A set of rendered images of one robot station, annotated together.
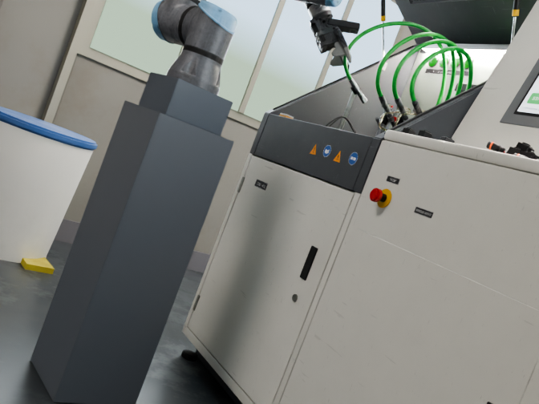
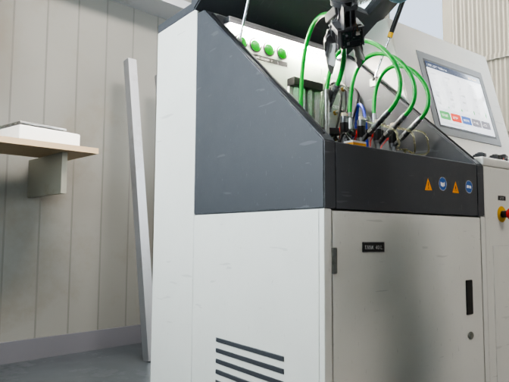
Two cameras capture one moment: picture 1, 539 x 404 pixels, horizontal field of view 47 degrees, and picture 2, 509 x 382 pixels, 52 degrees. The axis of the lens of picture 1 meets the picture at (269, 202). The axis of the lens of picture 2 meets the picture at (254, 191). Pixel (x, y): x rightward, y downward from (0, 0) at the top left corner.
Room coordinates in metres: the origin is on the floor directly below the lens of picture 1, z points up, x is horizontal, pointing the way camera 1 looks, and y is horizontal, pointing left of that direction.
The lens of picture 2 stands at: (2.58, 1.31, 0.73)
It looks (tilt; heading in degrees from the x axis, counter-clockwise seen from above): 5 degrees up; 264
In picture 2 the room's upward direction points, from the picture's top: straight up
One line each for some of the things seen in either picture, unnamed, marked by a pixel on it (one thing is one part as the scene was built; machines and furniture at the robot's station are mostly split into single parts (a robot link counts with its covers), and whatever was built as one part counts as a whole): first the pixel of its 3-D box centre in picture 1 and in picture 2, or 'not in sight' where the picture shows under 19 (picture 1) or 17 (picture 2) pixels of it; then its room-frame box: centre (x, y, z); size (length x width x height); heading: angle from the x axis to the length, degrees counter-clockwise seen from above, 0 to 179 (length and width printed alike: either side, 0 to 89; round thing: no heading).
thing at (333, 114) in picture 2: not in sight; (336, 111); (2.05, -0.62, 1.20); 0.13 x 0.03 x 0.31; 31
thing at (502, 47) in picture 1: (474, 48); (288, 39); (2.26, -0.49, 1.43); 0.54 x 0.03 x 0.02; 31
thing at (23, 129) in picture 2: not in sight; (35, 137); (3.44, -1.57, 1.24); 0.37 x 0.36 x 0.09; 38
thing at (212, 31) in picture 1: (210, 30); not in sight; (1.72, 0.32, 1.07); 0.13 x 0.12 x 0.14; 56
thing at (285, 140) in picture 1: (310, 149); (409, 183); (2.00, -0.06, 0.87); 0.62 x 0.04 x 0.16; 31
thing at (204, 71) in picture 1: (197, 70); not in sight; (1.72, 0.32, 0.95); 0.15 x 0.15 x 0.10
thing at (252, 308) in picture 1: (259, 269); (416, 343); (1.99, -0.05, 0.44); 0.65 x 0.02 x 0.68; 31
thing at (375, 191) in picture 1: (378, 195); (507, 214); (1.59, -0.26, 0.80); 0.05 x 0.04 x 0.05; 31
